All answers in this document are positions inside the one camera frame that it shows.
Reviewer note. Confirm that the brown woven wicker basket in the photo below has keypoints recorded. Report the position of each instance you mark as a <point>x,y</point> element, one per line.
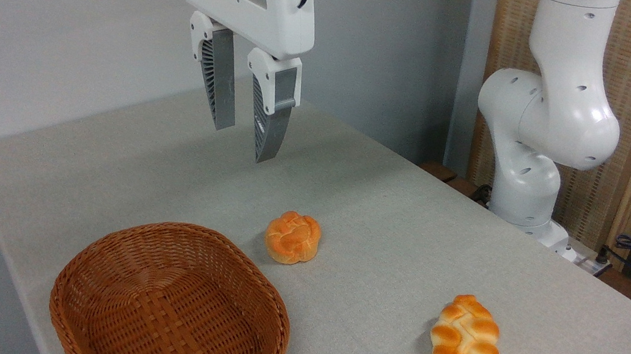
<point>174,305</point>

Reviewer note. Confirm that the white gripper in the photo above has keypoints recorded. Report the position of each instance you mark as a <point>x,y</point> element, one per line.
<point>265,6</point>

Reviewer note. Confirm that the round knotted bread roll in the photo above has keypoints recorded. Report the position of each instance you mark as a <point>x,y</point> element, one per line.
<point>293,237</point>

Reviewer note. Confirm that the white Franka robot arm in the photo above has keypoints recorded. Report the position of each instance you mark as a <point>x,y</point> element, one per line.
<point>553,111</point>

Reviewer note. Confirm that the grey tablecloth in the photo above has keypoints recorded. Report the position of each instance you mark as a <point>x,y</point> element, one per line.
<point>383,223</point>

